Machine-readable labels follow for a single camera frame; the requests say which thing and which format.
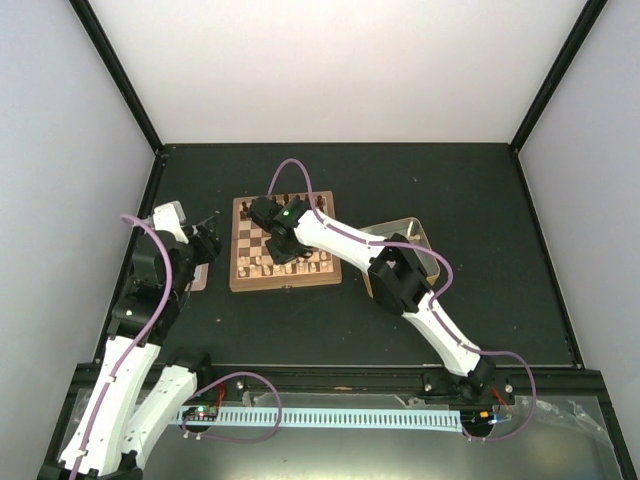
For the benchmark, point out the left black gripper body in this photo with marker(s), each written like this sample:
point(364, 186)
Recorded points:
point(208, 247)

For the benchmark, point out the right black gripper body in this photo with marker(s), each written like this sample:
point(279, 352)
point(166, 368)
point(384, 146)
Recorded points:
point(286, 252)

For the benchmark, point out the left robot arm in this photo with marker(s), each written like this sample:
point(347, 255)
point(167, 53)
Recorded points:
point(118, 431)

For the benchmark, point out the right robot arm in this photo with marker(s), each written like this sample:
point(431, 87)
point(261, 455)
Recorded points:
point(397, 278)

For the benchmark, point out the wooden chess board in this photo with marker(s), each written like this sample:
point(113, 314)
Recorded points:
point(248, 239)

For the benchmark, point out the dark chess pieces group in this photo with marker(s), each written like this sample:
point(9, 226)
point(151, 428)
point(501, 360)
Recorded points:
point(320, 200)

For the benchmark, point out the small circuit board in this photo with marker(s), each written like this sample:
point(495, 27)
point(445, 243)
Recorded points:
point(204, 413)

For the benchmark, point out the gold metal tin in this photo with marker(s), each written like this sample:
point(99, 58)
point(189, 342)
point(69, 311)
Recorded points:
point(412, 229)

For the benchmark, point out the white slotted cable duct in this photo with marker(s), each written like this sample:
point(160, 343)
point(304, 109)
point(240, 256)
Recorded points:
point(287, 417)

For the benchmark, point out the black frame post left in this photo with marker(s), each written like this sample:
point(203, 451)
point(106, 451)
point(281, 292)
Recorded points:
point(89, 20)

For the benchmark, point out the black frame post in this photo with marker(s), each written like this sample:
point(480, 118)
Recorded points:
point(570, 48)
point(89, 20)

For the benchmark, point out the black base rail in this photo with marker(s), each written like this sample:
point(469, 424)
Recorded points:
point(432, 384)

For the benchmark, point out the black frame post right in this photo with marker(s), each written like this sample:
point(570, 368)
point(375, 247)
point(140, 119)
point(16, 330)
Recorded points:
point(570, 48)

